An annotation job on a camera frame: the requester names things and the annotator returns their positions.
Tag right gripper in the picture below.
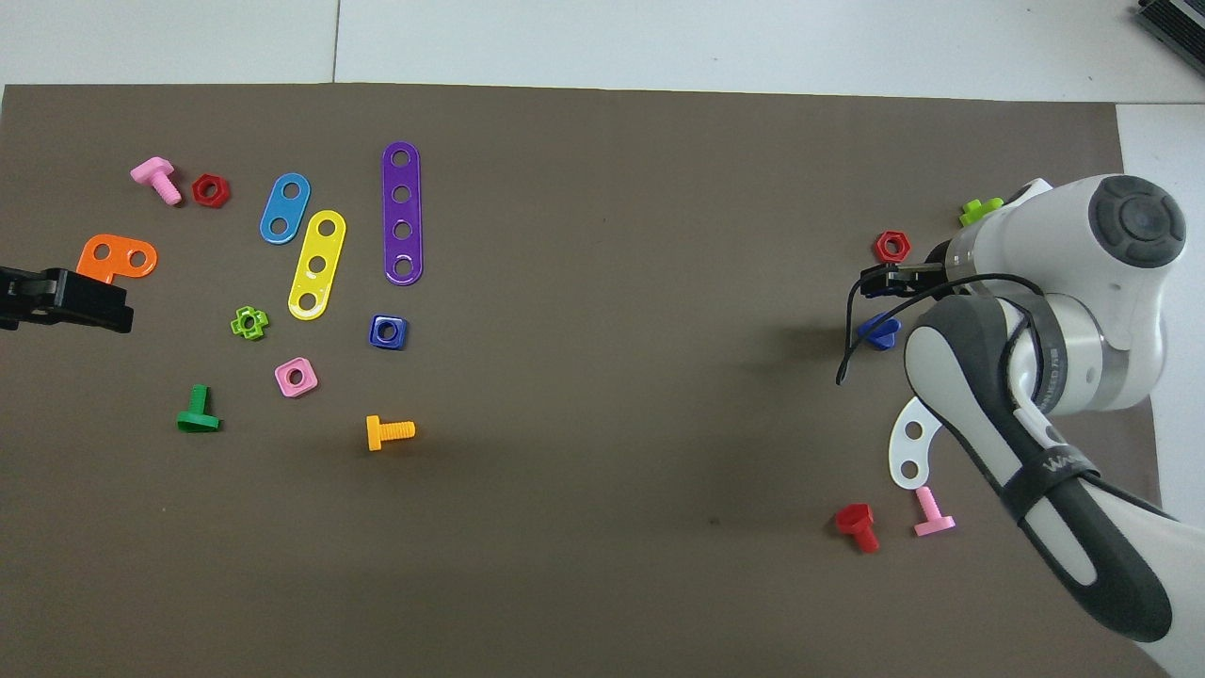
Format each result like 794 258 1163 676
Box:
906 239 954 297

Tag blue plastic screw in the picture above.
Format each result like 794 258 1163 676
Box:
857 315 903 351

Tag pink plastic screw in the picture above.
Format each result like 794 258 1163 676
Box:
129 156 184 207
912 485 957 539

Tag dark green plastic screw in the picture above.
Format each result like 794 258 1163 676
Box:
176 383 223 434

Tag pink square plastic nut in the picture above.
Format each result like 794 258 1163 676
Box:
274 357 319 399

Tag red plastic screw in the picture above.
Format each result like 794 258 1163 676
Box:
834 503 882 555

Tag orange plastic screw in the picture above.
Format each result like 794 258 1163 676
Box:
365 414 417 452

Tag orange angled plastic plate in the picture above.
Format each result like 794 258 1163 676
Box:
75 234 159 285

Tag white curved plastic plate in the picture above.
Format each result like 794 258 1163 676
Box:
888 395 946 491

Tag blue two-hole plastic plate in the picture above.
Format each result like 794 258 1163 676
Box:
259 172 313 246

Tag yellow three-hole plastic plate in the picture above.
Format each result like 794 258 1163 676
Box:
287 209 348 322

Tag purple four-hole plastic plate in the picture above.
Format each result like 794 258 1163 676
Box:
380 140 426 286

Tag dark grey ribbed device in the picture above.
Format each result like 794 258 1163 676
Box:
1134 0 1205 57

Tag black cable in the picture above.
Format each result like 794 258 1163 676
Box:
835 271 1048 388

